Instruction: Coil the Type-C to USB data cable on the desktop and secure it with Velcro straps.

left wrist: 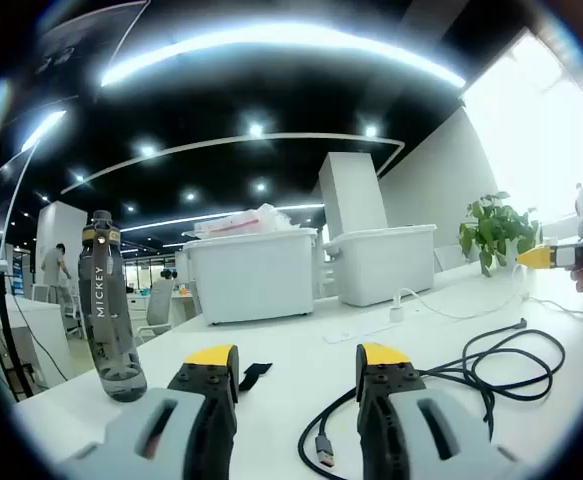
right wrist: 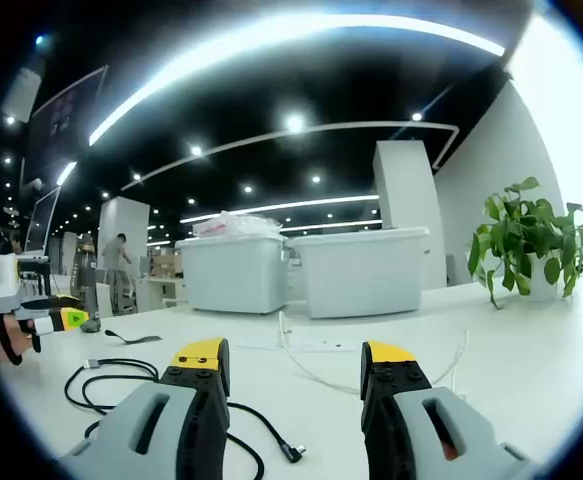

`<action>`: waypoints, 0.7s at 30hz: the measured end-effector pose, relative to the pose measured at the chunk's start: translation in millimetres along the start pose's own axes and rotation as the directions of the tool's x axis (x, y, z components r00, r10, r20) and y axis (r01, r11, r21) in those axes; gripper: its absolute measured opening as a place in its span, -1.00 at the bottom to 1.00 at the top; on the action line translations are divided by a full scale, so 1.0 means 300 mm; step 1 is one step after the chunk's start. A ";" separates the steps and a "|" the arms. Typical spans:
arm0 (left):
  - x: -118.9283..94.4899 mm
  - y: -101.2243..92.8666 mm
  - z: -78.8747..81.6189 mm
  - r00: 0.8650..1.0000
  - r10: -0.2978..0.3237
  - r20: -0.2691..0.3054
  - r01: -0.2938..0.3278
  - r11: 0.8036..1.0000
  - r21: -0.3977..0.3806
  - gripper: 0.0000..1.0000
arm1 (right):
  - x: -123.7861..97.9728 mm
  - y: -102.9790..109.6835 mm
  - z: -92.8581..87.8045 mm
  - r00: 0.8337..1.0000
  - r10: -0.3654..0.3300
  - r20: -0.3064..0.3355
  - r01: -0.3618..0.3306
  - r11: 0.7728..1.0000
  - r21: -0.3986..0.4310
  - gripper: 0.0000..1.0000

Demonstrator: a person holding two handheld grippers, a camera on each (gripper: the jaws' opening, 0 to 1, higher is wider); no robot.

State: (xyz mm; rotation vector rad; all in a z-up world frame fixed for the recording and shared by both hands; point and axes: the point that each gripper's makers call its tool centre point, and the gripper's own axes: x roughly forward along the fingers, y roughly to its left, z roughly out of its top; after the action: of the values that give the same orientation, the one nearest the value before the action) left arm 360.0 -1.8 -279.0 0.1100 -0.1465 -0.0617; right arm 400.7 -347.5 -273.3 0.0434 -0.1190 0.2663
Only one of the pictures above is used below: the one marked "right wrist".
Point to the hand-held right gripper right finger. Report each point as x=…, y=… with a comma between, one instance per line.
x=421, y=430

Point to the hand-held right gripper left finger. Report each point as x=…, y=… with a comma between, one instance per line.
x=136, y=425

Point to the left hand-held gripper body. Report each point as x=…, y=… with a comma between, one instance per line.
x=2, y=277

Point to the white desktop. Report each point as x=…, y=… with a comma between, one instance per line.
x=496, y=350

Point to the person's left hand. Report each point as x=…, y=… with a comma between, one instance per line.
x=16, y=337

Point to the dark equipment stand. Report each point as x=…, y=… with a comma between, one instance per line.
x=87, y=280

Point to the computer monitor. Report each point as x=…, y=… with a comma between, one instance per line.
x=41, y=220

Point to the stack of cardboard boxes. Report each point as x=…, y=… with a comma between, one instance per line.
x=167, y=266

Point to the lidded white storage box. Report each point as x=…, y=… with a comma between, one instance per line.
x=361, y=275

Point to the hanging dark display screen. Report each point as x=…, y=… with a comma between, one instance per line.
x=66, y=120

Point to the open white storage box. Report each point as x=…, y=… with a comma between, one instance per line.
x=231, y=275

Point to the white plant pot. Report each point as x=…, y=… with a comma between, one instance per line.
x=541, y=280

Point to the clear plastic bag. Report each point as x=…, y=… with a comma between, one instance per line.
x=231, y=222

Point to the green potted plant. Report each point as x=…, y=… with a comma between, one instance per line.
x=516, y=220

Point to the white square pillar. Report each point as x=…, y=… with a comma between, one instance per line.
x=406, y=200

